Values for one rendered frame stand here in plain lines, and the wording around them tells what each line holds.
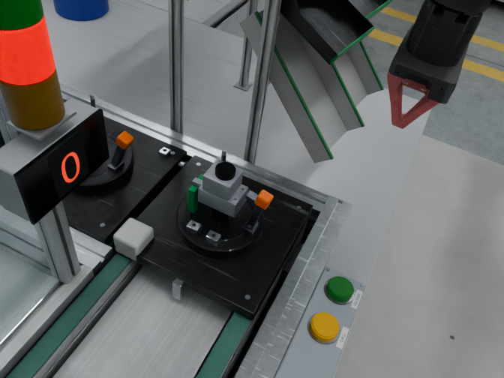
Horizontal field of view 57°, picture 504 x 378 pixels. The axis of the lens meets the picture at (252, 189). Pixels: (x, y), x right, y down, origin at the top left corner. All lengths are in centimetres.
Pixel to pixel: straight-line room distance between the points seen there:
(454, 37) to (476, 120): 261
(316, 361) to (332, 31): 51
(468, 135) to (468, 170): 174
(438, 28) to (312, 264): 41
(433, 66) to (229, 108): 73
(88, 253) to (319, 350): 37
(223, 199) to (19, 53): 36
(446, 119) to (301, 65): 216
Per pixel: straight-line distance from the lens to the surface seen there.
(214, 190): 68
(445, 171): 117
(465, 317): 92
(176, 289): 70
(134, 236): 72
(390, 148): 117
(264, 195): 67
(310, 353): 67
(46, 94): 46
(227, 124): 112
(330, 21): 82
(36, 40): 44
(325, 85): 93
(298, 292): 72
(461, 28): 50
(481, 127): 306
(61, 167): 51
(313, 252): 77
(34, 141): 50
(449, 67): 52
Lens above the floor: 156
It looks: 46 degrees down
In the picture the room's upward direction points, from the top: 9 degrees clockwise
